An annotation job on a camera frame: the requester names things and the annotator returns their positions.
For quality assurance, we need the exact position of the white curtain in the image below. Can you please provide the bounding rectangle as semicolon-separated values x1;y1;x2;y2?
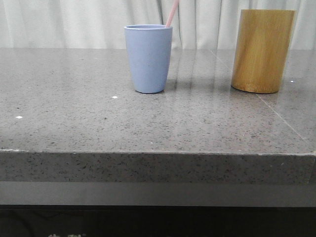
0;0;316;50

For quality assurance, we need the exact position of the blue plastic cup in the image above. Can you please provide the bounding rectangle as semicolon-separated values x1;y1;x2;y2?
124;25;173;94

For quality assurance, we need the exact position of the bamboo cylindrical holder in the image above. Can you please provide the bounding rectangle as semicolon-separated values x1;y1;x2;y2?
231;9;295;94

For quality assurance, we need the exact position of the dark cabinet under counter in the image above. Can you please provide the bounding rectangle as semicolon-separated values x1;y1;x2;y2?
0;205;316;237

